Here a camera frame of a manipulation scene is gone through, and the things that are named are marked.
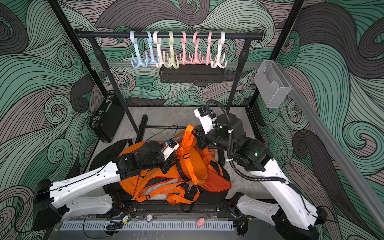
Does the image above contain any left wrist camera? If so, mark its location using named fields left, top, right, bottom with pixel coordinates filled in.
left=162, top=139, right=180, bottom=161

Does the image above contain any black clothes rack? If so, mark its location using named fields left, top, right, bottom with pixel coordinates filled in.
left=75, top=29, right=264, bottom=143

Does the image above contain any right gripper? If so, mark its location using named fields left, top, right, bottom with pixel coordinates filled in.
left=190, top=122, right=237, bottom=154

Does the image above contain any white hook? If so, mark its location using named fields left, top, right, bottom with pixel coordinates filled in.
left=211, top=32, right=228, bottom=69
left=153, top=31, right=165, bottom=69

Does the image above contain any pink small object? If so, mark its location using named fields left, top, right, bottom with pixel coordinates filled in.
left=196, top=218, right=206, bottom=228

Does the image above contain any pale green hook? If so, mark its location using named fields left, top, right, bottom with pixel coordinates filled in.
left=164, top=31, right=179, bottom=69

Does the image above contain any orange sling bag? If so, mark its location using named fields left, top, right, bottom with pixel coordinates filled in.
left=177, top=125, right=208, bottom=186

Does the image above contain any light blue hook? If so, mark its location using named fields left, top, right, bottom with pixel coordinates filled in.
left=129, top=30, right=148, bottom=69
left=145, top=31, right=159, bottom=65

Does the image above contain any red-orange drawstring bag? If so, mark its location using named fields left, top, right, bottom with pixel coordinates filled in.
left=197, top=147, right=232, bottom=193

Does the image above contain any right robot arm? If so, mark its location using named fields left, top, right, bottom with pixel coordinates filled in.
left=194, top=100, right=328, bottom=240

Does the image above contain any pink hook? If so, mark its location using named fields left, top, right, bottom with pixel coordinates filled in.
left=190, top=32, right=204, bottom=65
left=205, top=32, right=212, bottom=66
left=178, top=31, right=187, bottom=65

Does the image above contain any white hook rightmost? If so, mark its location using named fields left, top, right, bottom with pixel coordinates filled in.
left=211, top=32, right=228, bottom=69

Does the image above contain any white slotted cable duct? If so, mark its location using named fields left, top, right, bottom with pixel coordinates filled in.
left=60, top=220, right=235, bottom=232

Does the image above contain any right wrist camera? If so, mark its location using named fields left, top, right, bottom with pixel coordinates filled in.
left=194, top=107, right=216, bottom=134

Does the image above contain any black case on wall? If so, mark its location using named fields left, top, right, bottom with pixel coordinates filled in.
left=89, top=92, right=125, bottom=143

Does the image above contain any light blue hook leftmost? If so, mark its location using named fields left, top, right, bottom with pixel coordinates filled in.
left=129, top=30, right=148, bottom=69

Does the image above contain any white mesh wall basket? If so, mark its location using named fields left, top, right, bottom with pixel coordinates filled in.
left=254, top=61, right=292, bottom=109

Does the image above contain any black wall shelf tray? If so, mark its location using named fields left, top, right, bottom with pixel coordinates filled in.
left=159, top=65, right=224, bottom=83

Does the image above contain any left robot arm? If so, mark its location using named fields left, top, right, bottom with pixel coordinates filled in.
left=33, top=140, right=180, bottom=231

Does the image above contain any large orange backpack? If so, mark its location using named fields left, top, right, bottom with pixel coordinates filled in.
left=119, top=142, right=200, bottom=205

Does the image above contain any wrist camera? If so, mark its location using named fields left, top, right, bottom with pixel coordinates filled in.
left=162, top=139, right=180, bottom=161
left=194, top=107, right=216, bottom=134

